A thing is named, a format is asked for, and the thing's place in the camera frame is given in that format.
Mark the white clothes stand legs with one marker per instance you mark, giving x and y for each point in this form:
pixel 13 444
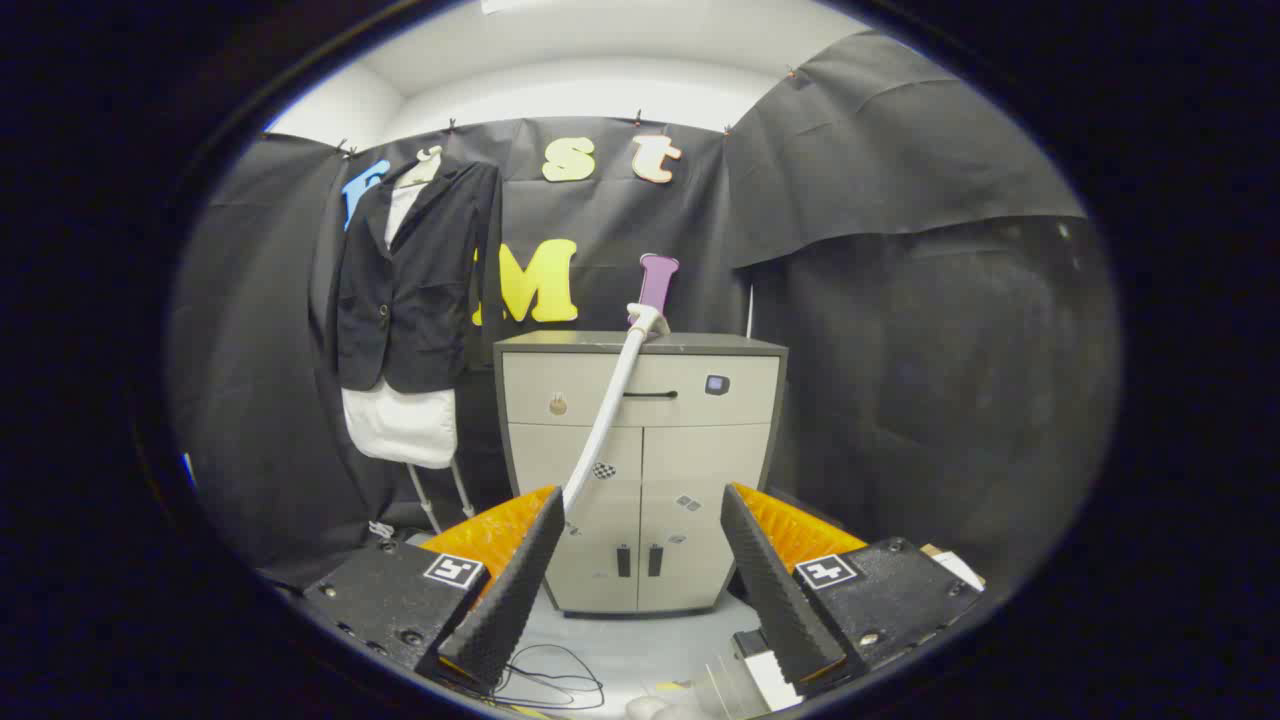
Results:
pixel 424 500

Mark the black backdrop cloth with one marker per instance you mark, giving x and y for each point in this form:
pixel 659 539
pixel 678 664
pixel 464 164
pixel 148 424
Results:
pixel 900 350

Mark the grey cabinet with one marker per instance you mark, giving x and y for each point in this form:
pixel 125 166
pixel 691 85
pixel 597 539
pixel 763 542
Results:
pixel 700 480

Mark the round brass drawer lock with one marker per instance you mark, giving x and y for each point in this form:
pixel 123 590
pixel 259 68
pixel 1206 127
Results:
pixel 558 405

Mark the white mannequin hanger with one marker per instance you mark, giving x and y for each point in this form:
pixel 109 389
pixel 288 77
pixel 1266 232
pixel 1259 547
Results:
pixel 425 168

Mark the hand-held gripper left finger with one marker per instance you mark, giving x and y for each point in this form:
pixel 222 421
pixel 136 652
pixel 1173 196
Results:
pixel 515 590

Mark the small dark square device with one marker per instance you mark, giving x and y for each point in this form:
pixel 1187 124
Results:
pixel 717 385

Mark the black suit jacket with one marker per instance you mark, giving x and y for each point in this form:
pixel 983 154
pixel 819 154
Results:
pixel 420 300

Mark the tan and white board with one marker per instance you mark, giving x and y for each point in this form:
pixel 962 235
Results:
pixel 955 567

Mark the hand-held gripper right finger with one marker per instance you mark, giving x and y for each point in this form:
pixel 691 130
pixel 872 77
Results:
pixel 775 590

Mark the white shirt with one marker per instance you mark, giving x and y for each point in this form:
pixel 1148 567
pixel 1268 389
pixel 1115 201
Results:
pixel 400 425

